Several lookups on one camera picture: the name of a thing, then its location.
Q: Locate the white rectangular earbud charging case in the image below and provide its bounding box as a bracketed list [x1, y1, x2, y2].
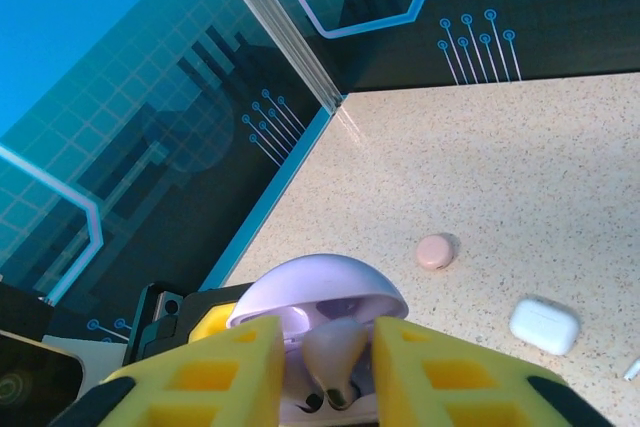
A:
[509, 296, 581, 356]

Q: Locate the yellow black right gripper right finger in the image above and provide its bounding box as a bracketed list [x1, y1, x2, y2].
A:
[373, 317, 617, 427]

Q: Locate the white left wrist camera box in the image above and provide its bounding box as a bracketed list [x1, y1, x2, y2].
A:
[0, 329, 132, 427]

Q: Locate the purple round earbud charging case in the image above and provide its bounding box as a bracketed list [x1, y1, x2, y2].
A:
[225, 253, 409, 427]

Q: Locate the purple earbud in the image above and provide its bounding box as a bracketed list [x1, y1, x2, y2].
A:
[301, 319, 372, 411]

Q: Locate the aluminium frame post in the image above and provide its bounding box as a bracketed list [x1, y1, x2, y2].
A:
[204, 0, 349, 111]

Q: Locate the pink round earbud charging case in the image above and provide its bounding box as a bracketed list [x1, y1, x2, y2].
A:
[417, 232, 459, 271]

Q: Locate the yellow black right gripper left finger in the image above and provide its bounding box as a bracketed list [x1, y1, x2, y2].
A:
[49, 315, 287, 427]

